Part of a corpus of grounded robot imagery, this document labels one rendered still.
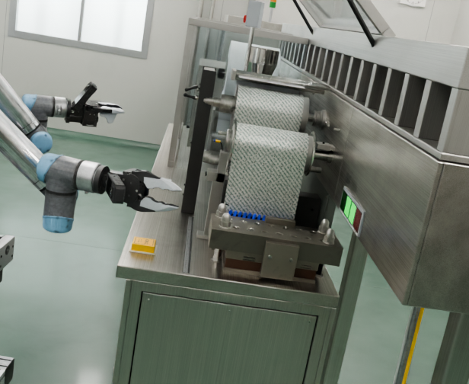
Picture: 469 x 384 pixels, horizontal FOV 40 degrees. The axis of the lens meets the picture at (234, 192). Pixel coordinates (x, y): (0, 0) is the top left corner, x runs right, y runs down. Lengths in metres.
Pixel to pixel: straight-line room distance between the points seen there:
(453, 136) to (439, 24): 6.75
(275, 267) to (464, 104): 0.88
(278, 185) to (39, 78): 5.97
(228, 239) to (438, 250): 0.78
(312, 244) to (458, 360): 0.62
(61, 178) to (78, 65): 6.14
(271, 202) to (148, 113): 5.66
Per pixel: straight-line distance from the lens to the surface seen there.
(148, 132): 7.73
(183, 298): 1.94
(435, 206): 1.31
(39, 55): 7.83
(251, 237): 1.93
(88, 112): 2.46
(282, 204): 2.12
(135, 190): 1.57
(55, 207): 1.66
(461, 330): 1.51
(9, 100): 2.29
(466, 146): 1.31
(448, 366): 1.54
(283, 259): 1.94
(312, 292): 1.95
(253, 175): 2.08
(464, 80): 1.28
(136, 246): 2.02
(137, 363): 2.05
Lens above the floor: 1.63
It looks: 15 degrees down
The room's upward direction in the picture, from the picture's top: 10 degrees clockwise
